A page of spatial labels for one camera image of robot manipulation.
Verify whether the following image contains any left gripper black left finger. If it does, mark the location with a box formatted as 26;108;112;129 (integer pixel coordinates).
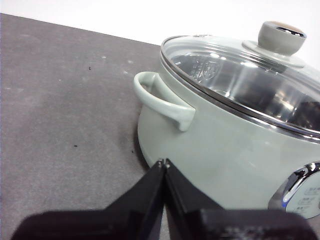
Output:
11;158;166;240

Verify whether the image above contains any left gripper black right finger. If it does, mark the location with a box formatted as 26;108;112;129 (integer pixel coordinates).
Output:
163;158;316;240

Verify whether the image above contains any glass lid with green knob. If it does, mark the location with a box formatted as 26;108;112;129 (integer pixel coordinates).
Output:
159;20;320;140

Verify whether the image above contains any pale green electric steamer pot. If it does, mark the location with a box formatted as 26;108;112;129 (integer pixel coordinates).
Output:
133;37;320;221

